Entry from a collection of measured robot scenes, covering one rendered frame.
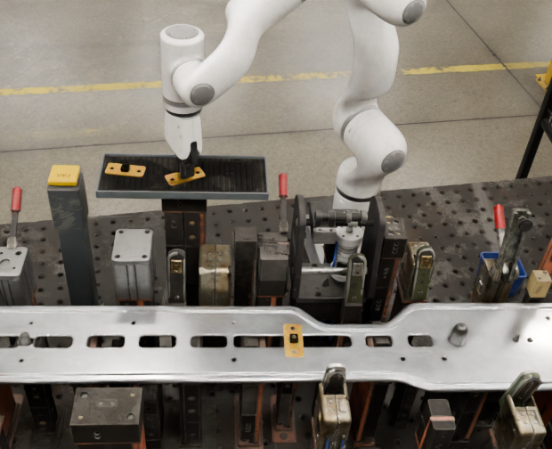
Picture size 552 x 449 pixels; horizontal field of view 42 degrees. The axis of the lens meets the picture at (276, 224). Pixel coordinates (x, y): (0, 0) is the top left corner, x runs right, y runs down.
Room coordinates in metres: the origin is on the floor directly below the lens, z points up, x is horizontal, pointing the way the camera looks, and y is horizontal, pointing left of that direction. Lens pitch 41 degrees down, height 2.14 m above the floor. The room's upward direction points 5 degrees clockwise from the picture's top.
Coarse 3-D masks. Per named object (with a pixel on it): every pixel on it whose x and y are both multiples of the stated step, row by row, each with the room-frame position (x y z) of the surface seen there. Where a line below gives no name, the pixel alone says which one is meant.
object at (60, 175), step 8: (56, 168) 1.24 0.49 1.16; (64, 168) 1.24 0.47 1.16; (72, 168) 1.24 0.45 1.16; (56, 176) 1.21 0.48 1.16; (64, 176) 1.21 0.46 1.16; (72, 176) 1.22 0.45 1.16; (48, 184) 1.19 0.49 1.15; (56, 184) 1.20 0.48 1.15; (64, 184) 1.20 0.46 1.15; (72, 184) 1.20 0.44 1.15
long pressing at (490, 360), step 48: (0, 336) 0.90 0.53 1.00; (48, 336) 0.91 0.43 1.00; (96, 336) 0.92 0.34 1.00; (144, 336) 0.93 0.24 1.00; (192, 336) 0.94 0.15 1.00; (240, 336) 0.95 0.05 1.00; (432, 336) 0.99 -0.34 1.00; (480, 336) 1.00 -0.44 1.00; (528, 336) 1.01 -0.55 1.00; (0, 384) 0.79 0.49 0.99; (432, 384) 0.87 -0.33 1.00; (480, 384) 0.88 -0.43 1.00
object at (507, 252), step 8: (512, 208) 1.17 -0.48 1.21; (520, 208) 1.17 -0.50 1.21; (512, 216) 1.15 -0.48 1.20; (520, 216) 1.15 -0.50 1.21; (528, 216) 1.15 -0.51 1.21; (512, 224) 1.15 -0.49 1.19; (520, 224) 1.12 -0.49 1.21; (528, 224) 1.12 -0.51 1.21; (512, 232) 1.14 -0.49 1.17; (520, 232) 1.15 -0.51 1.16; (504, 240) 1.15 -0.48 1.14; (512, 240) 1.15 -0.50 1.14; (520, 240) 1.14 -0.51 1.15; (504, 248) 1.14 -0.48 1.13; (512, 248) 1.15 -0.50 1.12; (520, 248) 1.14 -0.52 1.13; (504, 256) 1.13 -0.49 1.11; (512, 256) 1.14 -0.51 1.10; (496, 264) 1.15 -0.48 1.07; (512, 264) 1.14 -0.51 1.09; (512, 272) 1.13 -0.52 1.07; (496, 280) 1.12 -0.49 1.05
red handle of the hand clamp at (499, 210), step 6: (498, 204) 1.26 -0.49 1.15; (498, 210) 1.24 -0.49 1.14; (498, 216) 1.23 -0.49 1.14; (504, 216) 1.24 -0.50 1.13; (498, 222) 1.22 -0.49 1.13; (504, 222) 1.22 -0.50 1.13; (498, 228) 1.21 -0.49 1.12; (504, 228) 1.21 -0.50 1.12; (498, 234) 1.20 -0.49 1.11; (498, 240) 1.20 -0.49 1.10; (498, 246) 1.19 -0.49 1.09; (504, 264) 1.15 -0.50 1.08; (504, 270) 1.13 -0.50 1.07
